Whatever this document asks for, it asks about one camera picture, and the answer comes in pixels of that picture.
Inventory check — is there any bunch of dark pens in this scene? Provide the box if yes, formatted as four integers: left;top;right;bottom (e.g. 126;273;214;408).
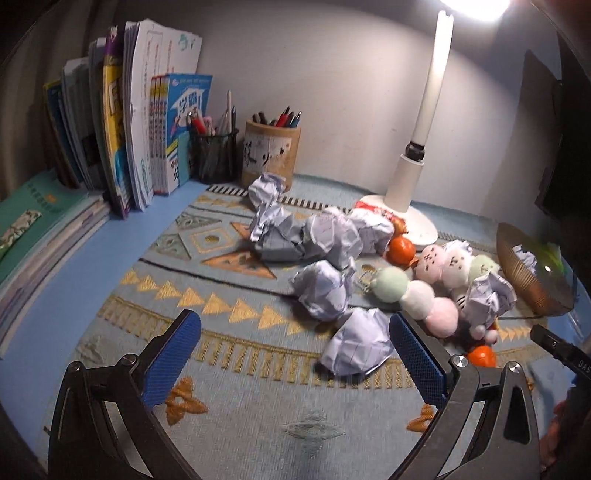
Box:
252;106;304;129

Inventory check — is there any person's right hand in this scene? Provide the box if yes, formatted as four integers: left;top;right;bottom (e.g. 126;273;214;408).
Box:
540;398;578;469

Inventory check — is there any orange tangerine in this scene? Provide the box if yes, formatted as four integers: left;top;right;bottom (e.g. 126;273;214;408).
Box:
386;236;417;265
467;346;498;368

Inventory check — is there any green white pink plush skewer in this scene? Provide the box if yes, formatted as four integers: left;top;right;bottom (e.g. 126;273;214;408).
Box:
369;267;461;336

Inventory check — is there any black mesh pen holder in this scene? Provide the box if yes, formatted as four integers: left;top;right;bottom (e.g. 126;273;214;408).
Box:
189;127;241;185

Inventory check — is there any wooden pen holder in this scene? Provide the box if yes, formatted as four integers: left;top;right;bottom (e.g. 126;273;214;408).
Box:
241;120;302;192

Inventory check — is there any teal notebook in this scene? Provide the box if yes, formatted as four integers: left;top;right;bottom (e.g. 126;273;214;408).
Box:
177;133;193;182

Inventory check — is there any bunch of pens and pencils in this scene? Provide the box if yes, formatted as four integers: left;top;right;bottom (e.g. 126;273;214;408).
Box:
186;90;238;137

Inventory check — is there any blue workbook set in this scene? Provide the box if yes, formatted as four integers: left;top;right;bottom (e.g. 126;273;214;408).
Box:
149;74;213;195

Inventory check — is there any red snack packet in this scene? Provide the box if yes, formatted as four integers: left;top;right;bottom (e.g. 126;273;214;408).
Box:
353;202;409;232

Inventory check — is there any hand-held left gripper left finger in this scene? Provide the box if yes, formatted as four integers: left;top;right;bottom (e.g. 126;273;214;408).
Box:
47;309;204;480

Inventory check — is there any black monitor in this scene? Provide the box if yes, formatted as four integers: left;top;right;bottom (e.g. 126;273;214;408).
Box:
524;28;591;227

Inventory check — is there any white desk lamp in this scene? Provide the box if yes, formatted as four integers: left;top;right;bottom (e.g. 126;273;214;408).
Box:
358;0;512;246

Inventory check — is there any patterned woven mat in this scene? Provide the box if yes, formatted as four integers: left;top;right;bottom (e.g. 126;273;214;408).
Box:
41;178;575;480

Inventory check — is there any gold ribbed bowl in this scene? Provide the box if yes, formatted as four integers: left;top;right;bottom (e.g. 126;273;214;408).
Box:
496;222;579;317

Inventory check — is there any row of upright books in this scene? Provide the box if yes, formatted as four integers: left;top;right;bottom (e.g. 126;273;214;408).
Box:
44;25;134;219

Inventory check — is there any stack of green books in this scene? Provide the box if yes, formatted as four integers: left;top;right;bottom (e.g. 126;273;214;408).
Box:
0;170;112;359

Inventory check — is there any small striped plush toy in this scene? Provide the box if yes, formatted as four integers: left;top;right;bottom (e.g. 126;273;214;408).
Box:
450;286;500;344

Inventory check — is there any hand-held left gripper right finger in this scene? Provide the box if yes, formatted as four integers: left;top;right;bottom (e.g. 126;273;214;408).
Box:
388;311;542;480

